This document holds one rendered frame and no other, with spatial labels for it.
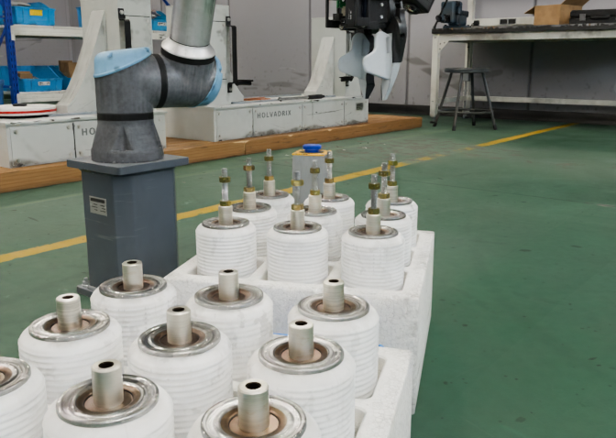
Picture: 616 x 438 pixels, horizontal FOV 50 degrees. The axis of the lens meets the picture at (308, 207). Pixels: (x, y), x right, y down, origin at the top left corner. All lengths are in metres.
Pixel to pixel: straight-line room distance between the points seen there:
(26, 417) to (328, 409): 0.24
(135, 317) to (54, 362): 0.12
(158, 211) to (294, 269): 0.52
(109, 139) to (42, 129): 1.58
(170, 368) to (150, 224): 0.86
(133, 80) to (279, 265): 0.58
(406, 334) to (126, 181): 0.69
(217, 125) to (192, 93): 2.14
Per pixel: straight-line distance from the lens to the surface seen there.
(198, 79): 1.46
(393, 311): 0.95
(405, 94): 6.61
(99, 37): 3.34
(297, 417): 0.50
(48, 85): 6.06
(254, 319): 0.70
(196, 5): 1.42
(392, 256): 0.97
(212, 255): 1.03
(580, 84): 5.96
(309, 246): 0.99
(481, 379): 1.14
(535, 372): 1.19
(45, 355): 0.66
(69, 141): 3.06
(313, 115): 4.22
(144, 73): 1.42
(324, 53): 4.66
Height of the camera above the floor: 0.50
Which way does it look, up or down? 12 degrees down
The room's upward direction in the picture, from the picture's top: straight up
